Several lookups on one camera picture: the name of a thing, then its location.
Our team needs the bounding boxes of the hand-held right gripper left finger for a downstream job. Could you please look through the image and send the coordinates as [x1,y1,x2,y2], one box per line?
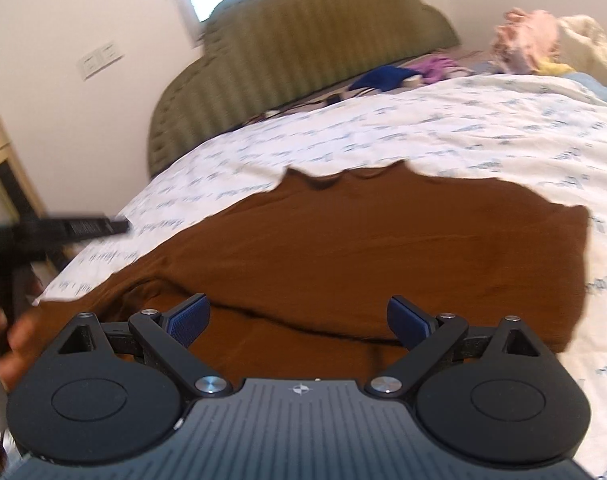
[57,293,233,400]

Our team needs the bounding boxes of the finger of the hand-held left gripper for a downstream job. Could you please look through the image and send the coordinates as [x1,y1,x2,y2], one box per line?
[12,214,130,247]

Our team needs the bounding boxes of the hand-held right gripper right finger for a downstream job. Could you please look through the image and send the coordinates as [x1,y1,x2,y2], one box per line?
[364,295,540,400]

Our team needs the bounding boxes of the brown knit garment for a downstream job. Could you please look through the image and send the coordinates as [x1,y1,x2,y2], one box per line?
[36,161,590,381]

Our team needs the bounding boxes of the person's left hand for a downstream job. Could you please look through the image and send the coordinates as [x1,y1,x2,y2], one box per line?
[0,304,51,392]

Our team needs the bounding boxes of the white printed bed sheet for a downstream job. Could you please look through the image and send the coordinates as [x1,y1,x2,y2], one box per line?
[33,73,607,480]

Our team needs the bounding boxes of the dark blue cloth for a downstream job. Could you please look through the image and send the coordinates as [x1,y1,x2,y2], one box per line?
[347,65,415,93]

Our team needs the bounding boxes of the purple cloth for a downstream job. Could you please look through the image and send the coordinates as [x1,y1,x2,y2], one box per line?
[414,55,465,82]

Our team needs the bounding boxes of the green padded headboard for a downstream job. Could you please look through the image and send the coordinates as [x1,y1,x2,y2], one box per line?
[148,0,461,177]

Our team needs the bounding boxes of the yellow cloth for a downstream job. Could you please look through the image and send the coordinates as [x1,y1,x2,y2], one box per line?
[535,60,575,77]

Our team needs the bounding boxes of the light blue cloth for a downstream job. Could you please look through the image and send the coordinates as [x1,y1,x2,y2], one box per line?
[566,72,607,109]

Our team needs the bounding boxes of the pink cloth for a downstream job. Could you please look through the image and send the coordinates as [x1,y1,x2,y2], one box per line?
[490,8,564,75]

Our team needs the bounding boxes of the cream cloth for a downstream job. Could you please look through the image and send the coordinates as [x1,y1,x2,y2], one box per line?
[557,15,607,79]

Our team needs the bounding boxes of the white wall switch plate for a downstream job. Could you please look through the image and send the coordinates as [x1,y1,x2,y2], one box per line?
[78,40,125,81]

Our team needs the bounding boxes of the black charger with cable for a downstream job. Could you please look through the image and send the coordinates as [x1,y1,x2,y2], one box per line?
[263,87,379,117]

